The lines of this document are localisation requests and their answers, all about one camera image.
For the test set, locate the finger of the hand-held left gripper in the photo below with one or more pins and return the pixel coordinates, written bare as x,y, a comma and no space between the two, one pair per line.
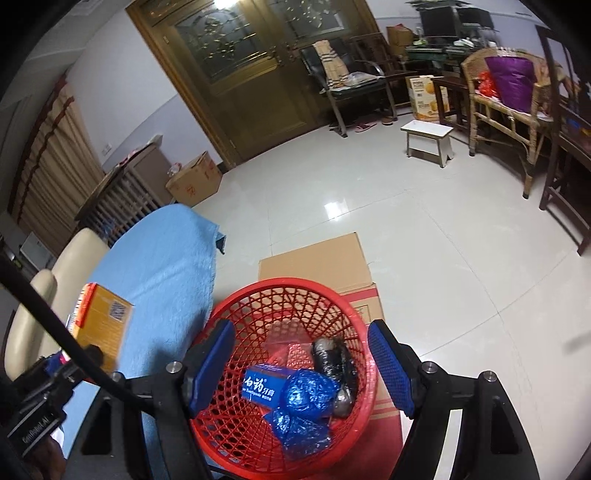
94,354

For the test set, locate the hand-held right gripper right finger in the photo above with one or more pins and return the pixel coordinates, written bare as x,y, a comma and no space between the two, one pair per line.
392,369

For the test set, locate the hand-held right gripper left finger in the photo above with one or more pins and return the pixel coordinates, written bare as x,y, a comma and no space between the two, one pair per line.
212,369

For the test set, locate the orange cardboard box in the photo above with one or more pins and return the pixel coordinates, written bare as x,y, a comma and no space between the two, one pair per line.
104,327

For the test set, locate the blue toothpaste box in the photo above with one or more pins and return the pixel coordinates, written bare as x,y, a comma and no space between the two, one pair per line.
263,385

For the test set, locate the black plastic bag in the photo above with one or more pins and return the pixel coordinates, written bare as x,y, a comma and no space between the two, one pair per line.
328,357

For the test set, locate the blue plastic bag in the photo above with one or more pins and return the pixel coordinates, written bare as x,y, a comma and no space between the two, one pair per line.
307,392
300,436

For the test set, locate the red plastic basket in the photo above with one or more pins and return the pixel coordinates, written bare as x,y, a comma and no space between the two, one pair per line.
286,295

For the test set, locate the beige leather sofa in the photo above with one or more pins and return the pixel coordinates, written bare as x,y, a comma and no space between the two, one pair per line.
78,258

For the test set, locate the blue tablecloth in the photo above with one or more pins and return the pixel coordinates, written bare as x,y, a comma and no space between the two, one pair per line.
157,267

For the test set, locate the white appliance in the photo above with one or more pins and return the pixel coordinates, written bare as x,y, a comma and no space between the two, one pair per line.
34,249

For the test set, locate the large flat cardboard box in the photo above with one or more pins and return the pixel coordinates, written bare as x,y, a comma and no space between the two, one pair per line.
318,258

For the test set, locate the slatted wooden cabinet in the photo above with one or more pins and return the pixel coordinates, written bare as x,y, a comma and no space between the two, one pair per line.
134,189

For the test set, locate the brown curtain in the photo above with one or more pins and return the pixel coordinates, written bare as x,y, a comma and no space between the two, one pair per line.
51,175

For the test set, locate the white low stool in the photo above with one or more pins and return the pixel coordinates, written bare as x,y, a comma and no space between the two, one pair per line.
425,130

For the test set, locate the wooden glass door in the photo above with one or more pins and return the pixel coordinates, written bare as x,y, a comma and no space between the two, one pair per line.
240,101

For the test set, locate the white orange printed carton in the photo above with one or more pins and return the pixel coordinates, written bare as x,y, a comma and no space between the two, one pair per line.
422,99

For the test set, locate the dark wooden chair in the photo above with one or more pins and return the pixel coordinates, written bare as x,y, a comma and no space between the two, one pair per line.
561,152

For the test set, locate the black metal chair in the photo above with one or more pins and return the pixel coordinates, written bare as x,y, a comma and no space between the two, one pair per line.
341,99

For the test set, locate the clear plastic bag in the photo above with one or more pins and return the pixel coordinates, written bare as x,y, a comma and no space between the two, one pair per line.
360,79

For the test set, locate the dark wooden side table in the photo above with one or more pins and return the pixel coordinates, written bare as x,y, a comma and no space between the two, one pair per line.
450,83

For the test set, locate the small red bag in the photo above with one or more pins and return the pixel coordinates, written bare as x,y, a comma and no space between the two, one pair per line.
487,85

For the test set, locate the purple bag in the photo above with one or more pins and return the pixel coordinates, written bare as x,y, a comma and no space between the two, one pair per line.
512,83

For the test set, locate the striped beige scarf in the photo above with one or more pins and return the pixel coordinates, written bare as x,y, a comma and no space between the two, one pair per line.
330,64

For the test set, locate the rattan chair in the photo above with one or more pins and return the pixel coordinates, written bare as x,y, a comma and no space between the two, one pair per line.
480,64

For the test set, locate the dark wooden armchair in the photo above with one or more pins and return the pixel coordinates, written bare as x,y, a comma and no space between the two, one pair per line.
383,50

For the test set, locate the cluttered desk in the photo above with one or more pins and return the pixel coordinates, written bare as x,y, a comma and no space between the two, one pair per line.
429,50

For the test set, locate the small brown cardboard box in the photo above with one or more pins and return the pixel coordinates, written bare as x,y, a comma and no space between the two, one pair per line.
399,37

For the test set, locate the black monitor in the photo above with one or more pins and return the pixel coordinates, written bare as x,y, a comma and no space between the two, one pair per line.
475,17
438,22

